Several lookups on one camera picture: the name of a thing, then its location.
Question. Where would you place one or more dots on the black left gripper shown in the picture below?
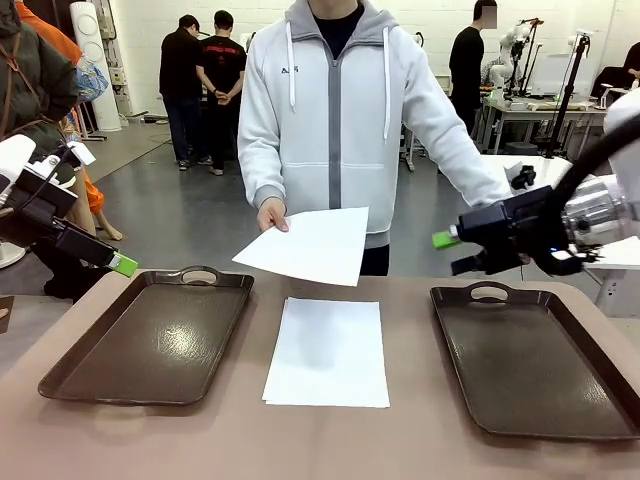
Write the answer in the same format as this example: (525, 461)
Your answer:
(40, 205)

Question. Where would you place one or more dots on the grey workshop desk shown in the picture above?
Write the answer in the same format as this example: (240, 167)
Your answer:
(530, 107)

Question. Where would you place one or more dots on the blue patterned cloth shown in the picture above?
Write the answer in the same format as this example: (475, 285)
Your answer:
(92, 80)

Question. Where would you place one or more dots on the brown board edge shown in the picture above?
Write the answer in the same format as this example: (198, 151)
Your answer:
(6, 315)

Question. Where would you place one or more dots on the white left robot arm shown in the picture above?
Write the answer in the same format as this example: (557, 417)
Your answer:
(15, 150)

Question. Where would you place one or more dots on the white tower air conditioner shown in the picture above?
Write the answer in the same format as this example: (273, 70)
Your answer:
(95, 65)

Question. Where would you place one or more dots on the white round base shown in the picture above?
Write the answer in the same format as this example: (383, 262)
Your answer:
(10, 255)

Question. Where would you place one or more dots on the person's left forearm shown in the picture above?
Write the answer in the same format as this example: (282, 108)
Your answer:
(465, 165)

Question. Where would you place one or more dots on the person's right hand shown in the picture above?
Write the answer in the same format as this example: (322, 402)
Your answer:
(272, 215)

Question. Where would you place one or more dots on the mannequin leg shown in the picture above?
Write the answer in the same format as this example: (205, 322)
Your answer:
(85, 210)

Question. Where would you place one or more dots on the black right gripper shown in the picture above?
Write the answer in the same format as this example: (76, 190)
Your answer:
(532, 225)

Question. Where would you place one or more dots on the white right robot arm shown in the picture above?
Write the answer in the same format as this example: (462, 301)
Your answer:
(595, 210)

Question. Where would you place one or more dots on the orange garment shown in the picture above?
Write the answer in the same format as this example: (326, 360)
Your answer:
(50, 35)

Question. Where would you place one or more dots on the man in plain black shirt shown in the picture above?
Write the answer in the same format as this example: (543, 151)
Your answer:
(180, 70)

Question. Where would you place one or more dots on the man in black sweater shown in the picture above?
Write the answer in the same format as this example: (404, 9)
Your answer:
(465, 70)

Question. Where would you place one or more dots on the man in red-print black shirt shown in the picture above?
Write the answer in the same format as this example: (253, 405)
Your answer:
(222, 65)

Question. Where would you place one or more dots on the white table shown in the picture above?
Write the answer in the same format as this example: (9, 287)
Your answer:
(545, 165)

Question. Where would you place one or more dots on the dark green jacket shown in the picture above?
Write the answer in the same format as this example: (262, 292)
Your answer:
(35, 85)

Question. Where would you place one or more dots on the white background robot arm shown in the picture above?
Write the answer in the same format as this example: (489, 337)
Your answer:
(500, 75)

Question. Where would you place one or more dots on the black office chair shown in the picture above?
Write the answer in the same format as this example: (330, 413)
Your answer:
(610, 80)

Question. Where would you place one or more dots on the person's right forearm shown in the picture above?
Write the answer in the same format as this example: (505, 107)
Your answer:
(262, 170)

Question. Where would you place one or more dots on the person in white hoodie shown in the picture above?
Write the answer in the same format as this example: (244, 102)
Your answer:
(335, 125)

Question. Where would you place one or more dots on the black tripod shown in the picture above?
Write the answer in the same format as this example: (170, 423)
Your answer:
(570, 95)

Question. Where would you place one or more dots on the brown plastic tray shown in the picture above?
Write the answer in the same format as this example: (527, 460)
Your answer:
(530, 365)
(150, 340)

